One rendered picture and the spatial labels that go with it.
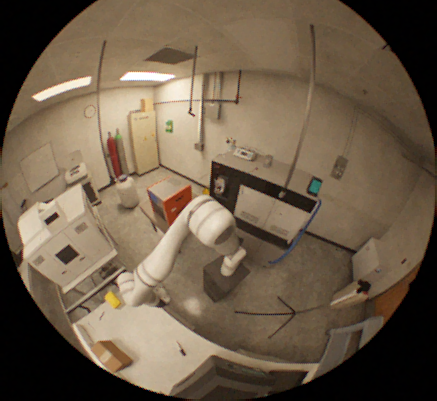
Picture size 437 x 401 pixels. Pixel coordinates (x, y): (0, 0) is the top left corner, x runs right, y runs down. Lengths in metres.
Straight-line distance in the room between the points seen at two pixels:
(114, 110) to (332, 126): 4.76
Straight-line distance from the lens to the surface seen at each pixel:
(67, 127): 4.00
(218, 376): 0.91
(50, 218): 1.17
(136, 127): 3.90
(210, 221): 0.25
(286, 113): 2.25
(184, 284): 2.05
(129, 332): 1.27
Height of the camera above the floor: 2.00
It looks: 32 degrees down
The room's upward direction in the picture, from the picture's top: 6 degrees clockwise
